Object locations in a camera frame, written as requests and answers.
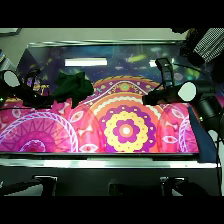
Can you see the dark blue garment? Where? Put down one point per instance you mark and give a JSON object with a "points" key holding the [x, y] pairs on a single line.
{"points": [[204, 140]]}

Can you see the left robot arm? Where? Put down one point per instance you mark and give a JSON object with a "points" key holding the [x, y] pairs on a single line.
{"points": [[20, 91]]}

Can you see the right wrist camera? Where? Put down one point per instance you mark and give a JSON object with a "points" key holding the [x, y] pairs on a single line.
{"points": [[165, 70]]}

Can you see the black garment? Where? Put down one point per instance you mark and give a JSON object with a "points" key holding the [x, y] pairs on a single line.
{"points": [[191, 46]]}

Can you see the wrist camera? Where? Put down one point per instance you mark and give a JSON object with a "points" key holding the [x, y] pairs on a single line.
{"points": [[165, 70], [34, 72]]}

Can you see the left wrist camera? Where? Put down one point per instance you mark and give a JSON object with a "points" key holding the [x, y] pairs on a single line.
{"points": [[34, 72]]}

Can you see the dark green garment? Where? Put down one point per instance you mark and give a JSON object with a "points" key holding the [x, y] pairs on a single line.
{"points": [[71, 88]]}

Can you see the checked shirt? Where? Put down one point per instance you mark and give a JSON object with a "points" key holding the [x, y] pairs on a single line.
{"points": [[211, 43]]}

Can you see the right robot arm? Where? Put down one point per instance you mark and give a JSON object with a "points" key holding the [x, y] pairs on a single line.
{"points": [[203, 96]]}

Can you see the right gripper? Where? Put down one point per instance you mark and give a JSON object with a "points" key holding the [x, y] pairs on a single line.
{"points": [[155, 97]]}

